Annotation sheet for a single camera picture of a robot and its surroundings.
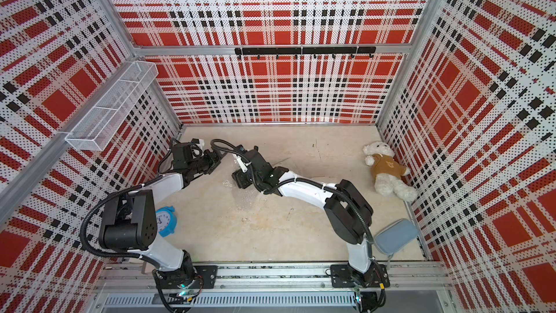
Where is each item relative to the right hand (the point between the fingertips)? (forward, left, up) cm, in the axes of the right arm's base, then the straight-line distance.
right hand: (242, 171), depth 84 cm
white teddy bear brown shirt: (+4, -61, -8) cm, 62 cm away
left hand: (+10, +8, -2) cm, 13 cm away
